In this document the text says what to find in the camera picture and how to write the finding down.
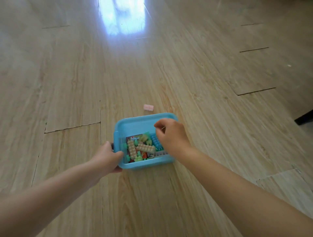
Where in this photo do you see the person's left hand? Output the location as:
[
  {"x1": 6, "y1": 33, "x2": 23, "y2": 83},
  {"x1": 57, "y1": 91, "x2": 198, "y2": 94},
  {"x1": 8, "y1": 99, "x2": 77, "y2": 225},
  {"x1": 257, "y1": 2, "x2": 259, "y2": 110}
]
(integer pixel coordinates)
[{"x1": 88, "y1": 141, "x2": 124, "y2": 185}]

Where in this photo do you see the person's right hand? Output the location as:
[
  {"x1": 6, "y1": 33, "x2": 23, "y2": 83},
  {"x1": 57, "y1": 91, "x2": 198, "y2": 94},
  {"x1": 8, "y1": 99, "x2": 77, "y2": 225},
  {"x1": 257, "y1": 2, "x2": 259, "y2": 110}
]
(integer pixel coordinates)
[{"x1": 154, "y1": 118, "x2": 194, "y2": 161}]

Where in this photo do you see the blue plastic storage box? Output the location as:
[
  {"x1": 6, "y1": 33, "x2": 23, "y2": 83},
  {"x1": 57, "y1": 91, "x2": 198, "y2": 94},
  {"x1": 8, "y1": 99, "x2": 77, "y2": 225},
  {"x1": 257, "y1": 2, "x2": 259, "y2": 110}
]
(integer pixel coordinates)
[{"x1": 112, "y1": 112, "x2": 179, "y2": 170}]

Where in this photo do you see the person's left forearm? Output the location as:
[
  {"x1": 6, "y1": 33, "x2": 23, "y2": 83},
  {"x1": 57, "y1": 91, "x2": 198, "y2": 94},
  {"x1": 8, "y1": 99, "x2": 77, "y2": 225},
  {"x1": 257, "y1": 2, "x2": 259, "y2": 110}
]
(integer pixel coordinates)
[{"x1": 0, "y1": 160, "x2": 101, "y2": 237}]

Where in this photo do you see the person's right forearm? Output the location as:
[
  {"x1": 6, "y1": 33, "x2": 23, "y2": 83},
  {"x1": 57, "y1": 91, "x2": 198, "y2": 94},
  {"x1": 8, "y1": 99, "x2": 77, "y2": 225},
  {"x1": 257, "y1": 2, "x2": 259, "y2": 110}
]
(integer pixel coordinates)
[{"x1": 177, "y1": 146, "x2": 313, "y2": 237}]

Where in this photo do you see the printed instruction card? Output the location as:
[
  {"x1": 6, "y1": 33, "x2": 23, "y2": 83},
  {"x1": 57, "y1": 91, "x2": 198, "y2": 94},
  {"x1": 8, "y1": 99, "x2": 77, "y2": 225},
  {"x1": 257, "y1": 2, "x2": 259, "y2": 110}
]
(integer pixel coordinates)
[{"x1": 126, "y1": 134, "x2": 144, "y2": 145}]

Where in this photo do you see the pile of colourful toy bricks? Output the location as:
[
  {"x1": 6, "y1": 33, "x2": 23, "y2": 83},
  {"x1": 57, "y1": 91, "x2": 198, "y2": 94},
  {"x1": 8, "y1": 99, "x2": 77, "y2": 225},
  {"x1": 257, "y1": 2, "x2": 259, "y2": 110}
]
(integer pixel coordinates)
[{"x1": 121, "y1": 132, "x2": 165, "y2": 163}]

